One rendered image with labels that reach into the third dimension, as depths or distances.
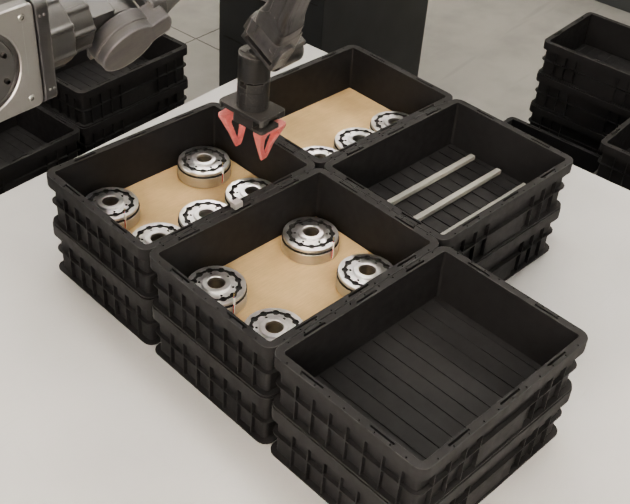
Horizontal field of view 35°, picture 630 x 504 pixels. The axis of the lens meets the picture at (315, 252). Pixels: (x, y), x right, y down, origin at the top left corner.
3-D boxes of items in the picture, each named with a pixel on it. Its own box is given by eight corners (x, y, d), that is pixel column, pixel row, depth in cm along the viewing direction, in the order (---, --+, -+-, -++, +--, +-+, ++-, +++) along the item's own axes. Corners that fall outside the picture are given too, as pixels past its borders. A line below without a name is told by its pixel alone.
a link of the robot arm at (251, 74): (231, 45, 171) (256, 57, 168) (259, 32, 175) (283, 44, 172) (230, 81, 175) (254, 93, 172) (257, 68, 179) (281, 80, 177)
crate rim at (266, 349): (268, 363, 149) (268, 351, 148) (145, 264, 165) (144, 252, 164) (441, 253, 172) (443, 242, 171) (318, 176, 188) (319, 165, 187)
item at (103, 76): (93, 229, 294) (80, 94, 265) (28, 187, 308) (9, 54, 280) (192, 174, 318) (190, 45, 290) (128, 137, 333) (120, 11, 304)
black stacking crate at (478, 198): (434, 295, 178) (443, 244, 171) (316, 217, 194) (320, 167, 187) (562, 209, 201) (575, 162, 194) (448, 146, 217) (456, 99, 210)
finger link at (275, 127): (256, 141, 187) (258, 96, 181) (285, 156, 184) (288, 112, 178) (230, 155, 183) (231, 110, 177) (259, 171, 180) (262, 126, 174)
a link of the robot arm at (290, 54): (251, 12, 165) (284, 51, 165) (297, -8, 173) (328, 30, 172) (224, 56, 175) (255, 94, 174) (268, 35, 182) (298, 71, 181)
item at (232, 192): (253, 218, 185) (253, 215, 185) (214, 194, 190) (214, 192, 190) (290, 195, 191) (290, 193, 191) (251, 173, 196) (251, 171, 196)
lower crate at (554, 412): (402, 575, 146) (413, 525, 139) (264, 454, 162) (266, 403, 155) (561, 435, 169) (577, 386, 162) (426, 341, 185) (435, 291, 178)
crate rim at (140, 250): (144, 264, 165) (144, 252, 164) (43, 182, 181) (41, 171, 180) (318, 175, 188) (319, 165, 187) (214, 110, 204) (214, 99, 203)
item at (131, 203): (99, 228, 180) (98, 225, 179) (73, 200, 186) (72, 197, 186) (148, 210, 185) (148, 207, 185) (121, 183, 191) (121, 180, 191)
